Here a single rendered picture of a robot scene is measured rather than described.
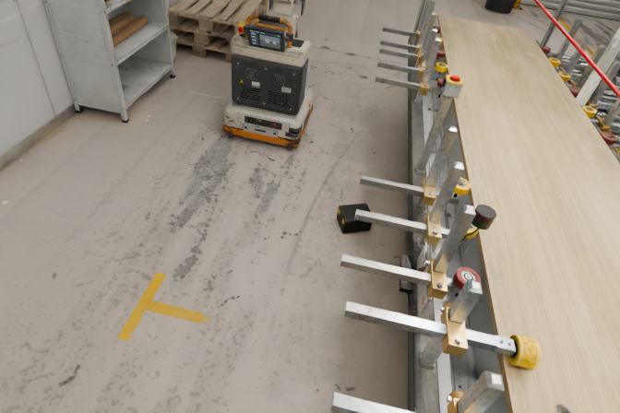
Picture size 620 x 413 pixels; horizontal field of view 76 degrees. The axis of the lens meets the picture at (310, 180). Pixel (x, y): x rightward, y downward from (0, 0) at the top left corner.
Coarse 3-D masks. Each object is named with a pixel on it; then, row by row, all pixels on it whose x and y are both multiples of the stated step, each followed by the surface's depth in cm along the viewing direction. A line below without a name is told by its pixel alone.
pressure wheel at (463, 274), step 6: (462, 270) 133; (468, 270) 133; (456, 276) 131; (462, 276) 131; (468, 276) 130; (474, 276) 132; (456, 282) 131; (462, 282) 129; (480, 282) 130; (456, 294) 137
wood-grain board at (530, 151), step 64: (448, 64) 268; (512, 64) 282; (512, 128) 211; (576, 128) 220; (512, 192) 169; (576, 192) 175; (512, 256) 141; (576, 256) 145; (512, 320) 121; (576, 320) 124; (512, 384) 106; (576, 384) 108
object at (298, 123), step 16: (304, 96) 340; (224, 112) 313; (256, 112) 310; (272, 112) 312; (304, 112) 323; (224, 128) 320; (240, 128) 319; (256, 128) 315; (304, 128) 336; (288, 144) 317
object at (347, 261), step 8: (344, 256) 137; (352, 256) 137; (344, 264) 136; (352, 264) 136; (360, 264) 135; (368, 264) 136; (376, 264) 136; (384, 264) 137; (368, 272) 137; (376, 272) 136; (384, 272) 135; (392, 272) 134; (400, 272) 135; (408, 272) 135; (416, 272) 136; (408, 280) 136; (416, 280) 135; (424, 280) 134; (448, 280) 134; (448, 288) 134; (456, 288) 133
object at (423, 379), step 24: (408, 96) 283; (408, 120) 257; (408, 144) 236; (408, 168) 218; (408, 216) 189; (408, 240) 177; (408, 312) 149; (432, 312) 143; (408, 336) 142; (408, 360) 135; (408, 384) 129; (432, 384) 123; (408, 408) 123; (432, 408) 118
